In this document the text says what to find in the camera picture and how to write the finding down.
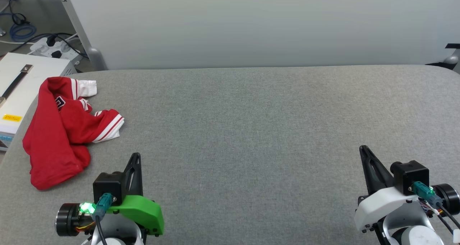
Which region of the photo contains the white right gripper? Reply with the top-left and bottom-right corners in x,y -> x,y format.
354,145 -> 460,233

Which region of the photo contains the blue coiled cable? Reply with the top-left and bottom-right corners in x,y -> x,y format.
0,11 -> 37,42

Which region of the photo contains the black strap with metal buckle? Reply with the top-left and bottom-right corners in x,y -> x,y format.
2,65 -> 33,98

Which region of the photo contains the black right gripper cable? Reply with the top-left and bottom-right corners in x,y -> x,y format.
413,181 -> 460,235

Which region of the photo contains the white power strip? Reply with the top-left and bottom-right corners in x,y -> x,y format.
29,37 -> 82,61

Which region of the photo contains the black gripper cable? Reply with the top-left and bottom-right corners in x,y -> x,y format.
94,193 -> 116,245
413,181 -> 460,235

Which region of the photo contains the white partition panel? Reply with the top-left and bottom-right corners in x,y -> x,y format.
64,0 -> 460,71

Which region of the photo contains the white box appliance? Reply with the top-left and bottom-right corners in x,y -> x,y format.
0,53 -> 78,152

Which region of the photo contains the red white basketball jersey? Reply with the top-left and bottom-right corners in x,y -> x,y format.
22,77 -> 125,191

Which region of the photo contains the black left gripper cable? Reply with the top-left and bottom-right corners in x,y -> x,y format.
94,193 -> 116,245

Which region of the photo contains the grey partition leg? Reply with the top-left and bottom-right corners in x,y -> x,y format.
426,44 -> 460,73
59,0 -> 108,71

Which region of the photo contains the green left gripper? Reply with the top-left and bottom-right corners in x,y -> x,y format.
55,153 -> 165,237

